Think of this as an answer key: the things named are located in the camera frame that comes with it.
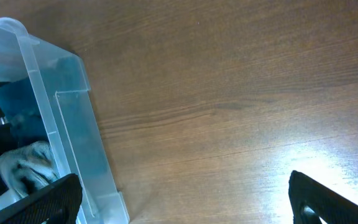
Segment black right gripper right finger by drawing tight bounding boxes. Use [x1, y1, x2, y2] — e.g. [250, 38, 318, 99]
[288, 170, 358, 224]

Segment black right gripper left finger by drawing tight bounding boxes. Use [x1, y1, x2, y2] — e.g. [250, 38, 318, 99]
[0, 174, 83, 224]

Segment light blue jeans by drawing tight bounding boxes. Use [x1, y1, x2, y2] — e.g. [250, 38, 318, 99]
[0, 141, 59, 210]

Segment teal blue garment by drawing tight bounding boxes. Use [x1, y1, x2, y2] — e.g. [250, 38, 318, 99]
[0, 57, 117, 197]

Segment clear plastic storage bin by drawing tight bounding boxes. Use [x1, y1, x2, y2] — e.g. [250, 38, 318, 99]
[0, 17, 129, 223]

